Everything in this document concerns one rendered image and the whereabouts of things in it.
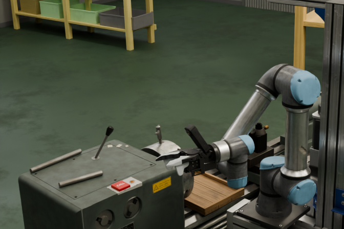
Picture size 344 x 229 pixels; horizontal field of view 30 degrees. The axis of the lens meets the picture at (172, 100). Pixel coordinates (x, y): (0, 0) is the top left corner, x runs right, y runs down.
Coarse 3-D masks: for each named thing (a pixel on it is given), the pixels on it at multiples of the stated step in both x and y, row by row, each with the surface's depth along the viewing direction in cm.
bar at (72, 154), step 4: (72, 152) 303; (76, 152) 304; (80, 152) 306; (60, 156) 299; (64, 156) 299; (68, 156) 301; (52, 160) 295; (56, 160) 296; (60, 160) 298; (40, 164) 292; (44, 164) 292; (48, 164) 293; (52, 164) 295; (32, 168) 288; (36, 168) 289; (40, 168) 290; (32, 172) 288
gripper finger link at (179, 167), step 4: (184, 156) 220; (188, 156) 220; (176, 160) 217; (180, 160) 217; (168, 164) 216; (172, 164) 216; (176, 164) 216; (180, 164) 217; (184, 164) 220; (188, 164) 221; (176, 168) 217; (180, 168) 218; (180, 172) 219
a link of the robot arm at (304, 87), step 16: (288, 80) 233; (304, 80) 230; (288, 96) 234; (304, 96) 231; (288, 112) 239; (304, 112) 237; (288, 128) 241; (304, 128) 239; (288, 144) 243; (304, 144) 241; (288, 160) 245; (304, 160) 244; (288, 176) 245; (304, 176) 244; (288, 192) 246; (304, 192) 245
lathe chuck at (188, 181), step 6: (156, 144) 318; (162, 144) 317; (168, 144) 317; (174, 144) 317; (168, 150) 312; (174, 150) 313; (186, 174) 311; (186, 180) 311; (192, 180) 314; (186, 186) 312; (192, 186) 316
